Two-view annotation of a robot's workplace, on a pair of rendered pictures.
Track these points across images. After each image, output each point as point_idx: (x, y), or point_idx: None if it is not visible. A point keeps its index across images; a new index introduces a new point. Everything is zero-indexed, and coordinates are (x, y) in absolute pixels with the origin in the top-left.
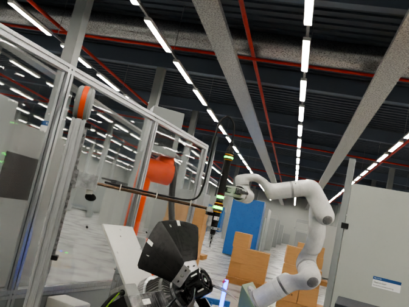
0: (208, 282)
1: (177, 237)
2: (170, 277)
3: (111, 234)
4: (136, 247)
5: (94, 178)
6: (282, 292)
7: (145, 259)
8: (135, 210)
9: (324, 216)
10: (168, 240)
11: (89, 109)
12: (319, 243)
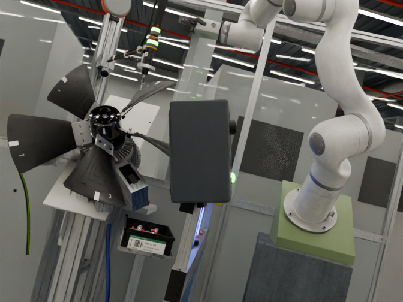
0: (108, 119)
1: (141, 93)
2: (81, 114)
3: (113, 103)
4: (143, 119)
5: (102, 55)
6: (312, 182)
7: (55, 93)
8: (246, 119)
9: (283, 2)
10: (84, 78)
11: (106, 3)
12: (324, 66)
